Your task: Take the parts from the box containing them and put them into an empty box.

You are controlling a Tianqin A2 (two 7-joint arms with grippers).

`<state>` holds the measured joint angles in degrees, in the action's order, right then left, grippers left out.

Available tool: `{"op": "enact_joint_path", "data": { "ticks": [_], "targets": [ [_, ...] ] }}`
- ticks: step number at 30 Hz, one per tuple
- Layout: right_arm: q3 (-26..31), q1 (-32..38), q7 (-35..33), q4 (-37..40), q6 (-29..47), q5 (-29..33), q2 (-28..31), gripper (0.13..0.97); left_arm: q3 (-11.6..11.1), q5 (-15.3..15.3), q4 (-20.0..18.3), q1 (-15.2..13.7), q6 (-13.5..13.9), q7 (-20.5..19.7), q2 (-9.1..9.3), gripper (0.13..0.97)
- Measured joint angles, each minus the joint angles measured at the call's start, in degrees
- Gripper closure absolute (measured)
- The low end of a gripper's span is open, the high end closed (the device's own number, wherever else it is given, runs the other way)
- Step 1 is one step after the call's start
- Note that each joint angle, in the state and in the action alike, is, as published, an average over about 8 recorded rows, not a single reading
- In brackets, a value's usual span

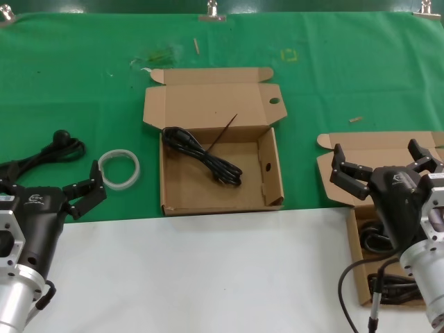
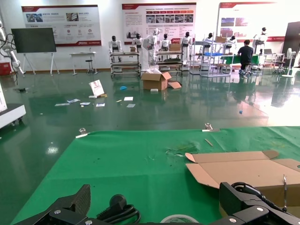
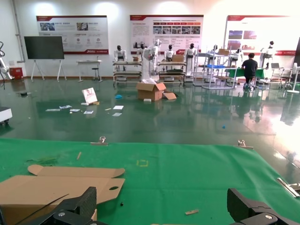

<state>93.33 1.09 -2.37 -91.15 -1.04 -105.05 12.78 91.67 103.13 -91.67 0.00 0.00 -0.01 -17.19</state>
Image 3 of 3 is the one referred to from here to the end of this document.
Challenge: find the flat cardboard piece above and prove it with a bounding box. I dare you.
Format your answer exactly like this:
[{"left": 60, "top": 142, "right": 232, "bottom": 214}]
[{"left": 162, "top": 90, "right": 178, "bottom": 100}]

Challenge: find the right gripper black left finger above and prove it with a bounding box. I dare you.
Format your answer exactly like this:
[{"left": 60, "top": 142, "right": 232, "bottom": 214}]
[{"left": 16, "top": 186, "right": 99, "bottom": 225}]

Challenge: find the green table cloth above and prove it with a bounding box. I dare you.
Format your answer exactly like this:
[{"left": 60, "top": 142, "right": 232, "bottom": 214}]
[{"left": 0, "top": 137, "right": 300, "bottom": 225}]

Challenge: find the metal binder clip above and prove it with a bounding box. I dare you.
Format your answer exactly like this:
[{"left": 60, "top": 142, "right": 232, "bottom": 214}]
[
  {"left": 234, "top": 139, "right": 255, "bottom": 151},
  {"left": 90, "top": 136, "right": 109, "bottom": 147},
  {"left": 277, "top": 177, "right": 300, "bottom": 198}
]

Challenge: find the white machine base on castors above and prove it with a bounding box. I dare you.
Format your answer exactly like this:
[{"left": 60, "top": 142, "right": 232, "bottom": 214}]
[{"left": 0, "top": 106, "right": 13, "bottom": 126}]

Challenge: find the person in black shirt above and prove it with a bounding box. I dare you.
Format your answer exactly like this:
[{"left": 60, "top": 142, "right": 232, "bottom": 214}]
[{"left": 241, "top": 52, "right": 259, "bottom": 90}]

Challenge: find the red white paper bag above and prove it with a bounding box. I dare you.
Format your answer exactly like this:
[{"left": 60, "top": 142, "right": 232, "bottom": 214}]
[{"left": 81, "top": 87, "right": 99, "bottom": 106}]

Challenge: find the black partition panel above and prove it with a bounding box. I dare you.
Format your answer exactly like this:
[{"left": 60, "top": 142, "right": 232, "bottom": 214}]
[{"left": 292, "top": 37, "right": 300, "bottom": 69}]

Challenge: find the black screen on white stand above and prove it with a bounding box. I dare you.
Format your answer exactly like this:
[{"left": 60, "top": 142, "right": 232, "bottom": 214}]
[{"left": 23, "top": 35, "right": 68, "bottom": 82}]

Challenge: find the metal roller rack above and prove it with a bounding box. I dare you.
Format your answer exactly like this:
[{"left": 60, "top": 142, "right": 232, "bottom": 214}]
[
  {"left": 157, "top": 60, "right": 187, "bottom": 84},
  {"left": 112, "top": 60, "right": 143, "bottom": 84}
]

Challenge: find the grey metal frame shelf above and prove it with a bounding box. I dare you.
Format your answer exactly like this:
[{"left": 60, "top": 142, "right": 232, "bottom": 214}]
[{"left": 193, "top": 45, "right": 238, "bottom": 90}]

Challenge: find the white humanoid robot black head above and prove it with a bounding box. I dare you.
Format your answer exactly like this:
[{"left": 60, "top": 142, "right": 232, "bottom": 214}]
[
  {"left": 208, "top": 44, "right": 220, "bottom": 59},
  {"left": 164, "top": 44, "right": 176, "bottom": 59},
  {"left": 186, "top": 43, "right": 197, "bottom": 76},
  {"left": 260, "top": 41, "right": 277, "bottom": 69},
  {"left": 114, "top": 45, "right": 127, "bottom": 71},
  {"left": 136, "top": 43, "right": 146, "bottom": 58},
  {"left": 232, "top": 48, "right": 243, "bottom": 68}
]

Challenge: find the white desk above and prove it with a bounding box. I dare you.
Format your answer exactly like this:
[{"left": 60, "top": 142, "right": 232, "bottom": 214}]
[{"left": 75, "top": 59, "right": 104, "bottom": 83}]

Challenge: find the red cabinet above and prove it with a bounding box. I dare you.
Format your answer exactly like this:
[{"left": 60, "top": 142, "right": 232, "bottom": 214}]
[{"left": 8, "top": 67, "right": 24, "bottom": 81}]

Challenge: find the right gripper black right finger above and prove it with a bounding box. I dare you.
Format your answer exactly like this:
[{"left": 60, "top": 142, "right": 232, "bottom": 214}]
[{"left": 226, "top": 187, "right": 300, "bottom": 225}]

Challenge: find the tall white humanoid robot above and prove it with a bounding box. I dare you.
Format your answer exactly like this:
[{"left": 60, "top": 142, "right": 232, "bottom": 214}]
[{"left": 141, "top": 38, "right": 162, "bottom": 82}]

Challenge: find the green covered work table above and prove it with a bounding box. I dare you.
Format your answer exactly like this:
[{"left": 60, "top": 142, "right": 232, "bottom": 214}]
[{"left": 225, "top": 67, "right": 266, "bottom": 81}]

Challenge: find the white red info poster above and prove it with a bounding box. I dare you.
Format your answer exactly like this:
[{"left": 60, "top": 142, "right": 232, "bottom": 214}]
[
  {"left": 130, "top": 14, "right": 204, "bottom": 55},
  {"left": 225, "top": 15, "right": 297, "bottom": 57},
  {"left": 36, "top": 15, "right": 110, "bottom": 55}
]

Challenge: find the large open cardboard carton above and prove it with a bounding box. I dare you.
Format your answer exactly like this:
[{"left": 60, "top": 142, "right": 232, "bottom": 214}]
[{"left": 135, "top": 82, "right": 167, "bottom": 102}]

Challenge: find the cardboard box with round hole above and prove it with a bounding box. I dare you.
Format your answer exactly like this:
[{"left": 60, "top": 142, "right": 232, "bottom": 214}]
[{"left": 0, "top": 164, "right": 126, "bottom": 225}]

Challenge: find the black stool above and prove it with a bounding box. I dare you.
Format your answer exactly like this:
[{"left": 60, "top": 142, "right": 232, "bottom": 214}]
[{"left": 91, "top": 67, "right": 102, "bottom": 82}]

